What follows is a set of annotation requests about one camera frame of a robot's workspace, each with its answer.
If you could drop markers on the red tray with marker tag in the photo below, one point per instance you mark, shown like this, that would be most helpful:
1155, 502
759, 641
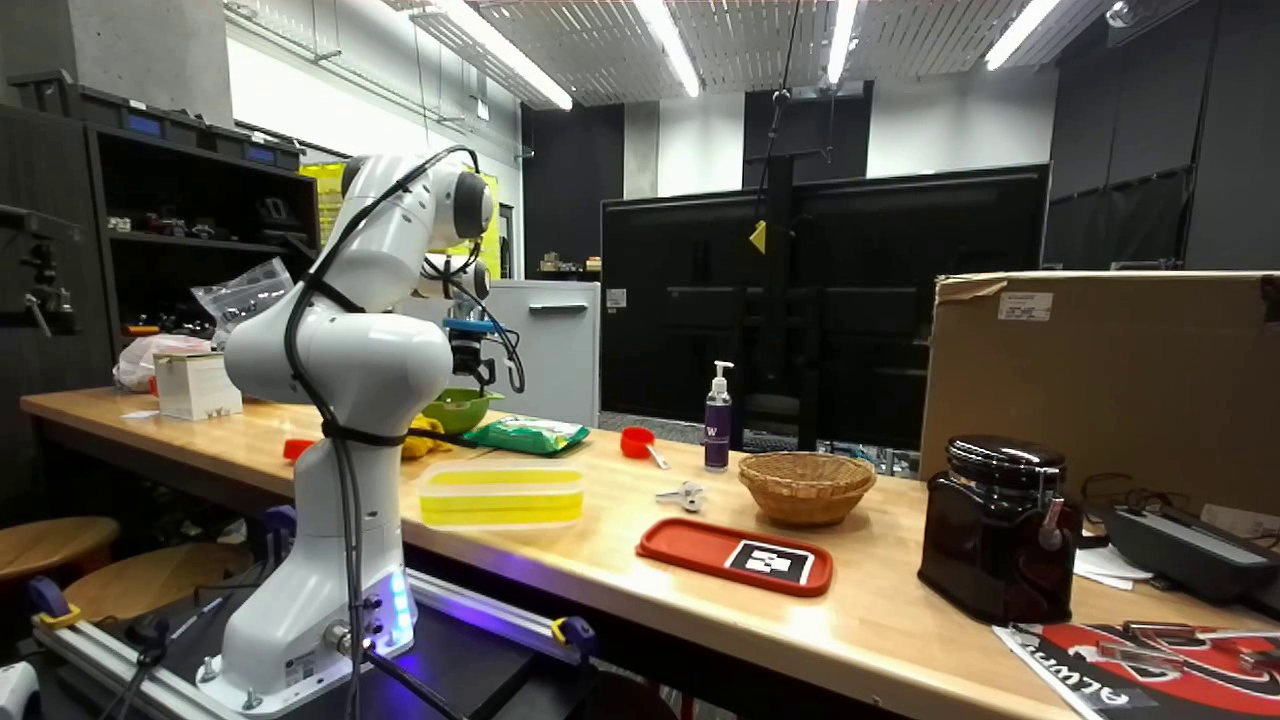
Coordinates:
694, 544

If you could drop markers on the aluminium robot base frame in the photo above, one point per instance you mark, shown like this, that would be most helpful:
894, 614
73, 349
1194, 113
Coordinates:
493, 627

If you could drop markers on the dark grey desk device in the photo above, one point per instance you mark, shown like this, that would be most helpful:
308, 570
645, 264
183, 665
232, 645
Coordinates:
1185, 554

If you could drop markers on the wicker basket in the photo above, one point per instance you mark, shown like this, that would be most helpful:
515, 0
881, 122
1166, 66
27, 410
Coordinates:
805, 490

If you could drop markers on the yellow tag on stand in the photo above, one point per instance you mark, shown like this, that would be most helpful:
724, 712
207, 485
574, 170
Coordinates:
759, 239

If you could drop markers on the purple pump sanitizer bottle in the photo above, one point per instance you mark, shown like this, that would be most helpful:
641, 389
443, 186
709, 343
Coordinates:
719, 424

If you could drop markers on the small white box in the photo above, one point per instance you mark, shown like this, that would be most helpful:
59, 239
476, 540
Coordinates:
199, 384

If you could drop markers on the round wooden stool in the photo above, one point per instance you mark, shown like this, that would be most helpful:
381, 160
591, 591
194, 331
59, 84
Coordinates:
53, 540
145, 580

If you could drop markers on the small red object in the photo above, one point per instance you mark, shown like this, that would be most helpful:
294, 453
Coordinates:
296, 450

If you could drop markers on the clear plastic bag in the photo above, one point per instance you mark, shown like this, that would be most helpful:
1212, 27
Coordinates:
242, 293

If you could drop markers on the red black printed poster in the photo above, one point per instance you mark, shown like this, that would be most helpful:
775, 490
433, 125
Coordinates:
1175, 665

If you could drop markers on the yellow transparent plastic container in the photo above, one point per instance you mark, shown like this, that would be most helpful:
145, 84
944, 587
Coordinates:
503, 502

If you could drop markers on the green bowl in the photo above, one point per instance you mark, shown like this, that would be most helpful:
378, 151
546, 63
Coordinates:
456, 418

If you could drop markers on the pinkish white plastic bag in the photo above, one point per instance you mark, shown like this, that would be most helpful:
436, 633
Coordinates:
141, 363

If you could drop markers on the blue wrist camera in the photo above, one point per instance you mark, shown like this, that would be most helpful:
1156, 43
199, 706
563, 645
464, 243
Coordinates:
469, 331

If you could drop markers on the yellow sign board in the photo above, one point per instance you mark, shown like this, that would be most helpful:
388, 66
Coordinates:
327, 200

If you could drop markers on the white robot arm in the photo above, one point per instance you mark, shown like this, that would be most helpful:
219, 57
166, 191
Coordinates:
360, 363

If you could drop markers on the red measuring scoop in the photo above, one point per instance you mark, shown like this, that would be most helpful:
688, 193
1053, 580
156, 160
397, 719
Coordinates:
637, 440

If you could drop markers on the dark shelving unit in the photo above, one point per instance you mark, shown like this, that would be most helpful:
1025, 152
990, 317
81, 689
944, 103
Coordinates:
172, 200

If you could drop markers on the black wall-mounted tool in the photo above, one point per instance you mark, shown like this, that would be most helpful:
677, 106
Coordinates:
40, 280

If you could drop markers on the large cardboard box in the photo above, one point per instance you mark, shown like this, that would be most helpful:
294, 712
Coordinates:
1106, 384

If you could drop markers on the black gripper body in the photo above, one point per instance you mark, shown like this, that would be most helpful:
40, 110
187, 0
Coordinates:
474, 363

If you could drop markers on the black glossy appliance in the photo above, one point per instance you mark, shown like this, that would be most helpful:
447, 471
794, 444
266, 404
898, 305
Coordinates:
994, 544

